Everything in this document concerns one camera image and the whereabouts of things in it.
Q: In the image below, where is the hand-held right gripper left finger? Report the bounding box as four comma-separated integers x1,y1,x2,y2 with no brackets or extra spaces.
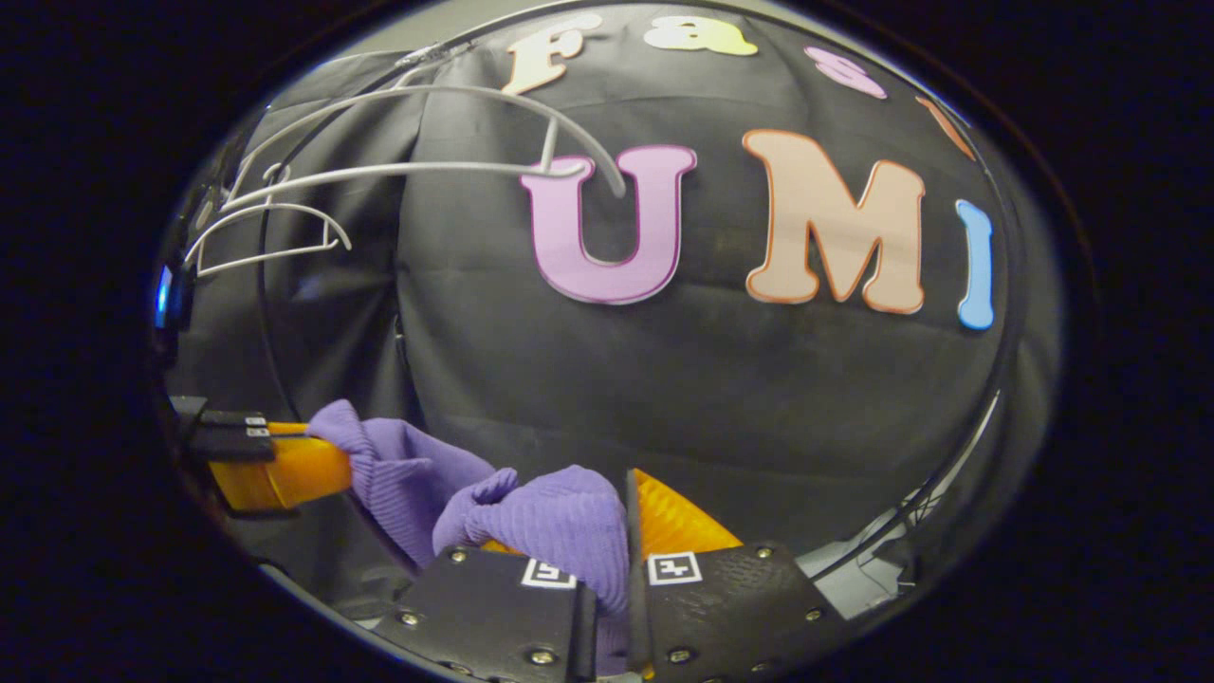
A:
372,539,600,683

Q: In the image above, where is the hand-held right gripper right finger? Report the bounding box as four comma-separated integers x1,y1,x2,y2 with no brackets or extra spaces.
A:
622,468,847,683

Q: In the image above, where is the purple shirt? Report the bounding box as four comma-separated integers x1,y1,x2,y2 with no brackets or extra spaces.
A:
305,398,632,676

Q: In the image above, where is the white clothes hanger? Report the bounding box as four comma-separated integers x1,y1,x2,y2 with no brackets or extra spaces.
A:
220,83,629,214
185,202,352,278

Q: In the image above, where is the black clothes rack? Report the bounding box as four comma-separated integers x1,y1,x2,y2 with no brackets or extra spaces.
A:
251,0,1025,580

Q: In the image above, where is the black device stand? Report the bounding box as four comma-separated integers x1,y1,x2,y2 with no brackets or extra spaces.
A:
152,185,205,369

